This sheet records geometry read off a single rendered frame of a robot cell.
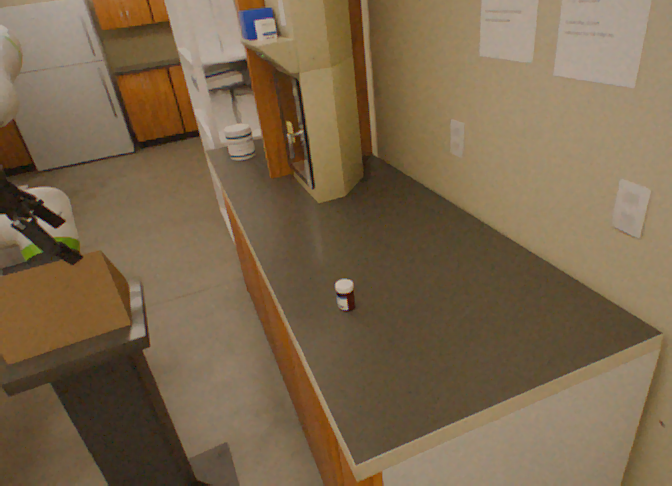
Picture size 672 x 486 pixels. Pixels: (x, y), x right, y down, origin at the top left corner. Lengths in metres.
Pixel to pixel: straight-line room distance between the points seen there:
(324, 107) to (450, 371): 1.00
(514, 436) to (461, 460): 0.12
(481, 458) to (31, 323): 1.05
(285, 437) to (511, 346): 1.29
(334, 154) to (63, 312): 0.98
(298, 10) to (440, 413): 1.21
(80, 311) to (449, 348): 0.88
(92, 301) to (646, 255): 1.27
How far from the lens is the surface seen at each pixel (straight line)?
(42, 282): 1.27
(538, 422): 1.08
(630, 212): 1.17
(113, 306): 1.30
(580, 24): 1.20
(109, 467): 1.64
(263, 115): 1.97
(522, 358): 1.05
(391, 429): 0.91
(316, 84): 1.62
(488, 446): 1.03
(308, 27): 1.60
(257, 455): 2.12
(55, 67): 6.50
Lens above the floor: 1.66
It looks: 29 degrees down
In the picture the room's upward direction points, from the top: 8 degrees counter-clockwise
